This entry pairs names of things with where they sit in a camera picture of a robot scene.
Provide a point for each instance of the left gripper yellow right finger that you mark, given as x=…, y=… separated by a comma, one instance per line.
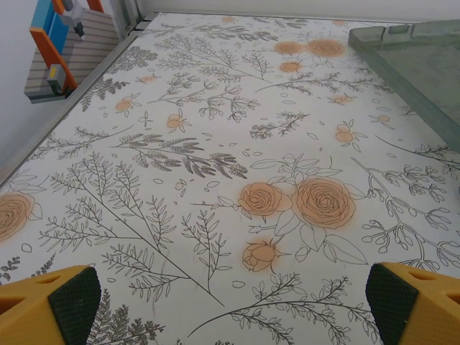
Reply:
x=424, y=309

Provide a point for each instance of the floral printed tablecloth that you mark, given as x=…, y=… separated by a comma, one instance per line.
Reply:
x=215, y=179

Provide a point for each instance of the aluminium frame rail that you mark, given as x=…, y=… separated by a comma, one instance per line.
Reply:
x=287, y=15

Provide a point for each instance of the blue orange gantry wall sticker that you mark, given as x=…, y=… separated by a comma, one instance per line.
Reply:
x=54, y=72

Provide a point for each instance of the transparent grey compartment organizer box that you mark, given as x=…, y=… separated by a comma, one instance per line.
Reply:
x=424, y=64

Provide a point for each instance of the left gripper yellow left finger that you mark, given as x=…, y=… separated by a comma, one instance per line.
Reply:
x=32, y=309

